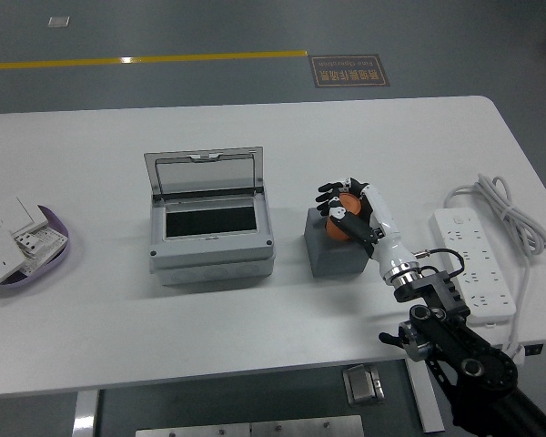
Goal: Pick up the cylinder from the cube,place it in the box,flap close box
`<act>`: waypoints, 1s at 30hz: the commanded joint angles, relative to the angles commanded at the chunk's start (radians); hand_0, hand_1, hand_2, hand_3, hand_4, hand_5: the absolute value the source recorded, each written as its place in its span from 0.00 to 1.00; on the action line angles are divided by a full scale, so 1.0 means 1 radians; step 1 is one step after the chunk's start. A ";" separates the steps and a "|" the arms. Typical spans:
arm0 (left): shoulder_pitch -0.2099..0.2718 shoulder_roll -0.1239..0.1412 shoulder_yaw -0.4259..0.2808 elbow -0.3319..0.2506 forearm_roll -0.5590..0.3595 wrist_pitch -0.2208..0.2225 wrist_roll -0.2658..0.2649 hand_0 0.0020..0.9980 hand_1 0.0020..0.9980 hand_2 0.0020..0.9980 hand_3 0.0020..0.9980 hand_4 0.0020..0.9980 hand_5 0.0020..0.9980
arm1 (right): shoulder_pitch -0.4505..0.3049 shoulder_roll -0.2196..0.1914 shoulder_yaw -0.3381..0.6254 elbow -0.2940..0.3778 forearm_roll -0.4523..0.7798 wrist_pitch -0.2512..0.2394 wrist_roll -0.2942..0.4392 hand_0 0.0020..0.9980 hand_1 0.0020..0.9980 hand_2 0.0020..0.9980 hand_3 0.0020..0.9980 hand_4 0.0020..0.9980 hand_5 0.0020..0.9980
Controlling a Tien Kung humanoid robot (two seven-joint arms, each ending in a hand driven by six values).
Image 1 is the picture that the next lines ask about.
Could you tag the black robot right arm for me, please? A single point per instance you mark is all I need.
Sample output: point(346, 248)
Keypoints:
point(441, 337)

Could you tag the small white socket insert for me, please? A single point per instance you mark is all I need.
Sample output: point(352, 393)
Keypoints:
point(26, 243)

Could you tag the grey metal floor plate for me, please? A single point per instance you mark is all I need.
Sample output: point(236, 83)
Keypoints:
point(58, 21)

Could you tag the white table leg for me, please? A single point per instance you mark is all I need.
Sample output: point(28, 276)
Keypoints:
point(84, 414)
point(427, 405)

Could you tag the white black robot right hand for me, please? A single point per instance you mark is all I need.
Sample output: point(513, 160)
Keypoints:
point(387, 227)

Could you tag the orange cylinder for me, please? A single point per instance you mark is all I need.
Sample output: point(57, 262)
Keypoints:
point(351, 206)

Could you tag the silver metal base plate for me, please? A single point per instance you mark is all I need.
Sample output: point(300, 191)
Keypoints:
point(250, 429)

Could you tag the black table control panel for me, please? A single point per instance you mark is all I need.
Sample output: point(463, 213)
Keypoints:
point(534, 350)

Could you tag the white wall switch panel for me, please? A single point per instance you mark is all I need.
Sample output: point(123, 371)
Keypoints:
point(16, 214)

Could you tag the grey cube with round hole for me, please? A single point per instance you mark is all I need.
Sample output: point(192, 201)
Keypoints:
point(336, 260)

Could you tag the white power strip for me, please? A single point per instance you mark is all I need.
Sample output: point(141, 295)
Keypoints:
point(478, 259)

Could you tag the white grid socket frame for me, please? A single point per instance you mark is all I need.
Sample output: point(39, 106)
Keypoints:
point(50, 241)

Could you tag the yellow floor tape line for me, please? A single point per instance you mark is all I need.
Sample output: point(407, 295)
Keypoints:
point(164, 58)

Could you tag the purple plastic tray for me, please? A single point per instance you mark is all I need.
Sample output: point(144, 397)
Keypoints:
point(50, 269)

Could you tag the silver metal block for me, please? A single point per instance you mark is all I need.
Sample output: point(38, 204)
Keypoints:
point(363, 384)

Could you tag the brown floor sign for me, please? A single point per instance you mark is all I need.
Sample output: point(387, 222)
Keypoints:
point(349, 71)

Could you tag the grey electrical box clear lid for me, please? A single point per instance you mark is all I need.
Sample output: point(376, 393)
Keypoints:
point(209, 268)

